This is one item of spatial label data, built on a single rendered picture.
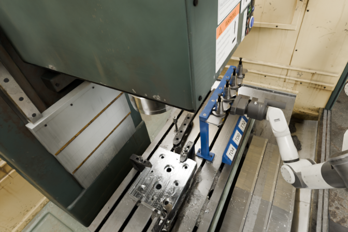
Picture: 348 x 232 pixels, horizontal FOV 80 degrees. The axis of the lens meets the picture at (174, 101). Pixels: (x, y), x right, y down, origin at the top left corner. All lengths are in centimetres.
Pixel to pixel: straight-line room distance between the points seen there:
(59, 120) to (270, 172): 117
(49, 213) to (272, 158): 148
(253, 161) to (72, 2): 126
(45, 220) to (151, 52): 151
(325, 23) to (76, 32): 131
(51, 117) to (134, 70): 58
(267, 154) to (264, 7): 92
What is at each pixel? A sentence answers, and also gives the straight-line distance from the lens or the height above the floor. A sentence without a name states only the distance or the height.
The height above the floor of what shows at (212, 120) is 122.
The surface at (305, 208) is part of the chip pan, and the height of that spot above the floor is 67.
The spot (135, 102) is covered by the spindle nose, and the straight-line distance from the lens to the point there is 61.
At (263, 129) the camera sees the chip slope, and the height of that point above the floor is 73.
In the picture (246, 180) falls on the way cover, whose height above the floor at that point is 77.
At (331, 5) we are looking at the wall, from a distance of 147.
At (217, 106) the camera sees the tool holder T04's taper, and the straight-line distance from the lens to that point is 98.
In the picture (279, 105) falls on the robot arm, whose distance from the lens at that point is 108.
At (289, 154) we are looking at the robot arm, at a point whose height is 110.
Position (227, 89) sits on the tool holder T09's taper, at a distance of 105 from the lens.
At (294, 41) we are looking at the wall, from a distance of 155.
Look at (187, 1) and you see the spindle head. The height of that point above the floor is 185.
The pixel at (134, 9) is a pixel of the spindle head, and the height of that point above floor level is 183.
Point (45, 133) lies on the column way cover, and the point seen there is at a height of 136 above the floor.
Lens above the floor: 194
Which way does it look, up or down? 41 degrees down
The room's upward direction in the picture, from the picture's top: 9 degrees counter-clockwise
